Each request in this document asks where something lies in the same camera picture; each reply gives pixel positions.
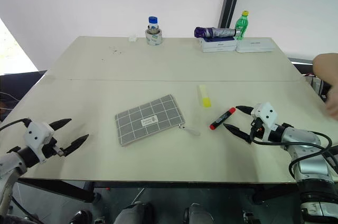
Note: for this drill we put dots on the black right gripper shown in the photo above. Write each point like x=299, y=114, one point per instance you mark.
x=257, y=129

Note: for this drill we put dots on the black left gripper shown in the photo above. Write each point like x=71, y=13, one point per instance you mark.
x=52, y=148

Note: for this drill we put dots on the person's bare forearm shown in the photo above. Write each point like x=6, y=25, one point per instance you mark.
x=326, y=66

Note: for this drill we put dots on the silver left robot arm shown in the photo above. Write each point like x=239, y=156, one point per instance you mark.
x=10, y=163

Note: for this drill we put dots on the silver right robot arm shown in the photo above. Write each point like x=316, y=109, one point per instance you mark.
x=303, y=139

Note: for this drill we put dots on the grey checked pencil pouch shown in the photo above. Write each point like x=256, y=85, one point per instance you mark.
x=148, y=114

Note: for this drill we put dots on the person's bare hand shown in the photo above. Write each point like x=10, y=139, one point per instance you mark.
x=333, y=102

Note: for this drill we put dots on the red and black marker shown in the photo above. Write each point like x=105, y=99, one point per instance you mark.
x=221, y=119

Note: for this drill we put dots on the yellow highlighter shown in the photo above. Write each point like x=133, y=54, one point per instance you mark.
x=206, y=101

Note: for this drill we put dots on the black furniture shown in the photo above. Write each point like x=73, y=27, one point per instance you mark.
x=18, y=89

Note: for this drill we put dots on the flat white box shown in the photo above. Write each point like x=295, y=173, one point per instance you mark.
x=254, y=46

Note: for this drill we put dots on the white box with blue lid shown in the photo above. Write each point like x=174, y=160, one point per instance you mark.
x=219, y=47

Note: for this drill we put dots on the dark grey ledge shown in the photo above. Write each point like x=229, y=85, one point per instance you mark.
x=299, y=61

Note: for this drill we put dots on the glossy black rounded shape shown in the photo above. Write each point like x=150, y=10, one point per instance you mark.
x=82, y=217

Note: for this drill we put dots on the purple folded umbrella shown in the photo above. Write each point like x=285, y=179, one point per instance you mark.
x=216, y=32

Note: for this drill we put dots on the green bottle yellow cap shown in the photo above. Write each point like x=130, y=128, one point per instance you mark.
x=241, y=23

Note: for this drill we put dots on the grey rounded shape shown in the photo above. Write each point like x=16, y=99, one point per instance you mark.
x=132, y=213

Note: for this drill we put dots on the dark rounded shape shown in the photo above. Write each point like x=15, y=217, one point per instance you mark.
x=198, y=214

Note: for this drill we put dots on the small white plastic piece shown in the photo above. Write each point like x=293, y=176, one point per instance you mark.
x=133, y=38

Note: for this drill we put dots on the white tape roll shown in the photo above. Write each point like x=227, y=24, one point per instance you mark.
x=154, y=39

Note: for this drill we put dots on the blue capped white bottle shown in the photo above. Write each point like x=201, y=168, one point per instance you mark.
x=153, y=21

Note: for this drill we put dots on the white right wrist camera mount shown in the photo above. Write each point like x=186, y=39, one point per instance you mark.
x=266, y=114

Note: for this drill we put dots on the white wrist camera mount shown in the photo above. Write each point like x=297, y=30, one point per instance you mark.
x=37, y=134
x=266, y=114

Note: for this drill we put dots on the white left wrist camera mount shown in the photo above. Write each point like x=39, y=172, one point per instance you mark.
x=37, y=134

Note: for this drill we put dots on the black table frame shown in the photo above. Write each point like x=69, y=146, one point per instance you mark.
x=52, y=188

